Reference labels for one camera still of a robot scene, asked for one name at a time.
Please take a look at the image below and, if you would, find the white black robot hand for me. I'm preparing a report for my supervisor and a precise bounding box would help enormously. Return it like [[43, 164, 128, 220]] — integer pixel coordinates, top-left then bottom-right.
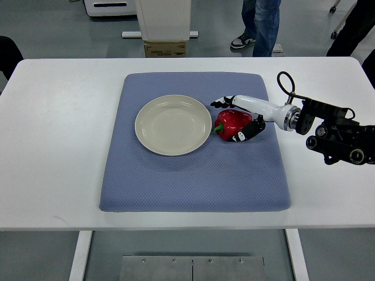
[[210, 95, 301, 142]]

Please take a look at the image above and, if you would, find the red bell pepper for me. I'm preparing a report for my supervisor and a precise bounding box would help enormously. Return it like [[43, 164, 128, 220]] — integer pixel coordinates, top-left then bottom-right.
[[213, 109, 253, 142]]

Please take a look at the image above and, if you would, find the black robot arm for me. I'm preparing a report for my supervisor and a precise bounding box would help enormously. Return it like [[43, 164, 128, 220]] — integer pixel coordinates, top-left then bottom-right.
[[277, 71, 374, 165]]

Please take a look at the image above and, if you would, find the silver floor plate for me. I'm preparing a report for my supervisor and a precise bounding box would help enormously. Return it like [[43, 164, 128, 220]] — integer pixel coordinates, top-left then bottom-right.
[[272, 44, 284, 54]]

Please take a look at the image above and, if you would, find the cream round plate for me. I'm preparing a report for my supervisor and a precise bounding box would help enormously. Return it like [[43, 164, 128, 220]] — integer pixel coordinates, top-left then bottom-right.
[[134, 95, 212, 156]]

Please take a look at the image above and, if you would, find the blue quilted mat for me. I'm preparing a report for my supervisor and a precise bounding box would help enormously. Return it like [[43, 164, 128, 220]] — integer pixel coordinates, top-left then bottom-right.
[[99, 72, 291, 212]]

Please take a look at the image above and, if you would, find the person in jeans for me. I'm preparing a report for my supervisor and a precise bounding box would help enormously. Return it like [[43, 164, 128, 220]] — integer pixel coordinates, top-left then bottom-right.
[[230, 0, 281, 57]]

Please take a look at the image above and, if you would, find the rolling chair base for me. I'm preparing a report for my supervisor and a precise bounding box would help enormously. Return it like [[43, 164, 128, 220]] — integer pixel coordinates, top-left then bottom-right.
[[329, 0, 352, 40]]

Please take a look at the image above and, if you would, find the person in black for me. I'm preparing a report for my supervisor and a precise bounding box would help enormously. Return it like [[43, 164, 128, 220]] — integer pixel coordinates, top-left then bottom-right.
[[326, 0, 375, 88]]

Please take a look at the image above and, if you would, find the white table leg right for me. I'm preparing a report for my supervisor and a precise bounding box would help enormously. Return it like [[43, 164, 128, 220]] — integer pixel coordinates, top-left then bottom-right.
[[285, 229, 309, 281]]

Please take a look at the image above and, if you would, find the white table leg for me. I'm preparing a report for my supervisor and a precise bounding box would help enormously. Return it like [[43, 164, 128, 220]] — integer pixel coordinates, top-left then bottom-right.
[[69, 231, 93, 281], [285, 229, 309, 281]]

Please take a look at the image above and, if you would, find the cardboard box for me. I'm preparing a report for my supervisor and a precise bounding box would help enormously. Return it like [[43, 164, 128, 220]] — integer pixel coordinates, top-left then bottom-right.
[[144, 41, 187, 58]]

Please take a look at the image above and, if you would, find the white table column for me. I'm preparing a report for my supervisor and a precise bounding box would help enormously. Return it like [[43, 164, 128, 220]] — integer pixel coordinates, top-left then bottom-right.
[[122, 0, 199, 42]]

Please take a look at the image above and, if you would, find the white cabinet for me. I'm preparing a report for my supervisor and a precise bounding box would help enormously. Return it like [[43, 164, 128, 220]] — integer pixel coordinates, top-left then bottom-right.
[[83, 0, 137, 17]]

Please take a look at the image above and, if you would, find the white table leg left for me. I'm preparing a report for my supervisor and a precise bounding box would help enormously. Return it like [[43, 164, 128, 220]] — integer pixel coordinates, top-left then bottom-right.
[[69, 231, 93, 281]]

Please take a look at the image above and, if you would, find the black office chair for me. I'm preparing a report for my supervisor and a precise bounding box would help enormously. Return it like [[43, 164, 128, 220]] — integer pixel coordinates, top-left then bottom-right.
[[1, 36, 23, 80]]

